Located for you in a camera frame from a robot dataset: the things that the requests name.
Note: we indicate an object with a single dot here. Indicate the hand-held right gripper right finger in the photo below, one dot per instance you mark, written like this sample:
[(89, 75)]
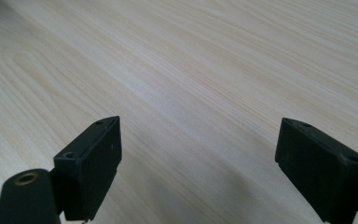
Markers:
[(320, 168)]

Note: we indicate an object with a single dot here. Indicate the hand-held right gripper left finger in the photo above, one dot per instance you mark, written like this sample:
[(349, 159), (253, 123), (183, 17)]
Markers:
[(88, 174)]

